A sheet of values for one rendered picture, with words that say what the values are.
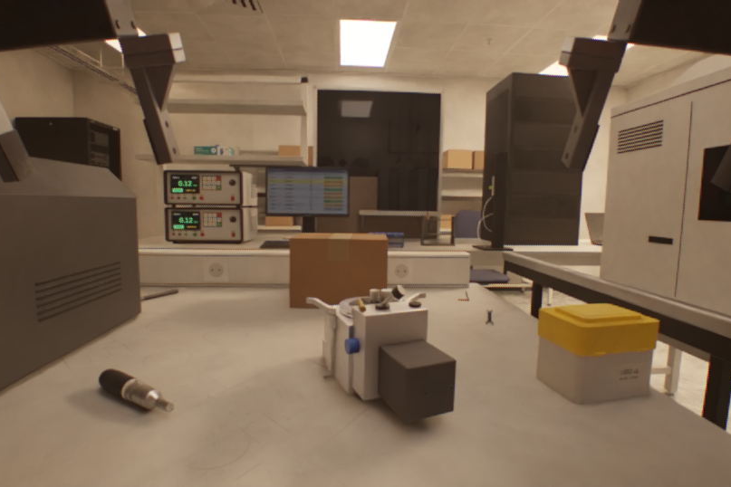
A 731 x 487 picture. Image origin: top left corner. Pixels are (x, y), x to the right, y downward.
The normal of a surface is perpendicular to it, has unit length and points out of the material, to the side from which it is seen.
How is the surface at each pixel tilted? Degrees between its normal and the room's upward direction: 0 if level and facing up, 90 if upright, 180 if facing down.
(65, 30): 113
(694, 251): 90
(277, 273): 90
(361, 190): 90
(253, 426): 0
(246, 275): 90
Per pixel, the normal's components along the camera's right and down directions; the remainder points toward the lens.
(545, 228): 0.06, 0.11
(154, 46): 0.15, 0.49
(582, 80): -0.20, 0.48
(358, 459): 0.02, -0.99
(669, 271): -1.00, -0.01
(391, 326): 0.39, 0.10
